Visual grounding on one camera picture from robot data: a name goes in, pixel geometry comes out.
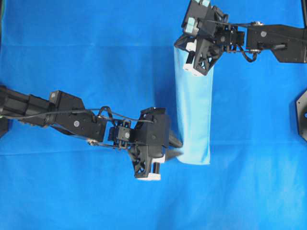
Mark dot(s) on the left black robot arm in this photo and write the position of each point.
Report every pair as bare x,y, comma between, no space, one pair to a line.
65,113

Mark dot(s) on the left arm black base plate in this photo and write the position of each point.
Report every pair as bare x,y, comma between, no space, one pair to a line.
4,126

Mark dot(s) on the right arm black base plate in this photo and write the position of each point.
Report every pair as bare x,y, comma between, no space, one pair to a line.
301,114

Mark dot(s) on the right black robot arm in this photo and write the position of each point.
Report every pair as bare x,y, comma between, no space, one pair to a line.
288,44

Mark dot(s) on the light blue towel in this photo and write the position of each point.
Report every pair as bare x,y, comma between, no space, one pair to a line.
194,106

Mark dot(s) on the dark blue table cloth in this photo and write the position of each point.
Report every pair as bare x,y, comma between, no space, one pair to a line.
120,53

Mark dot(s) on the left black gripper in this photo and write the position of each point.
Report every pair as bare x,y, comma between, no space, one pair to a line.
147,142

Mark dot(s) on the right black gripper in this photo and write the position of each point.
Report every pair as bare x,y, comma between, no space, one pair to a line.
207,34

